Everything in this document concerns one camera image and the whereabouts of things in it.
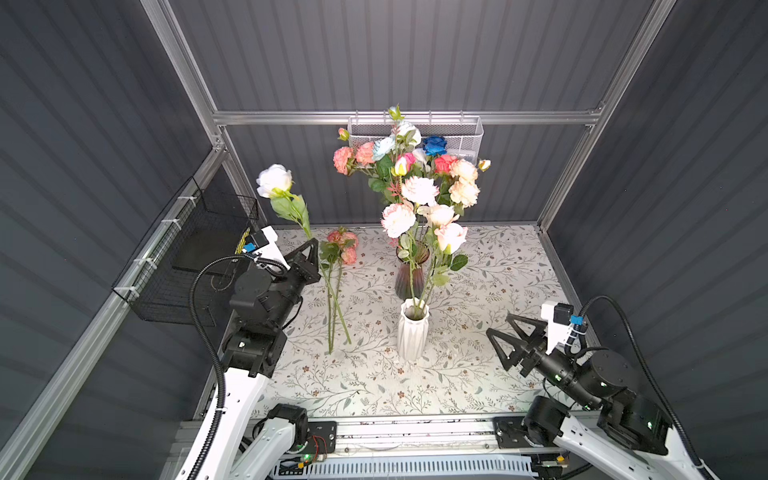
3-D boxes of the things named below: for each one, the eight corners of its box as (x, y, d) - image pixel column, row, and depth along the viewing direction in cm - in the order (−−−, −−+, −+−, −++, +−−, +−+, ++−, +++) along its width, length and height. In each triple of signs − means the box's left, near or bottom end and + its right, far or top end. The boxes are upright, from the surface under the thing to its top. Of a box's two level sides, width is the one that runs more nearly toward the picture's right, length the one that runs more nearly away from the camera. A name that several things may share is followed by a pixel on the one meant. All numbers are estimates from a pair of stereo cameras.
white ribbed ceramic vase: (398, 361, 88) (400, 325, 70) (398, 337, 93) (399, 297, 74) (422, 361, 88) (430, 325, 70) (421, 337, 93) (428, 297, 74)
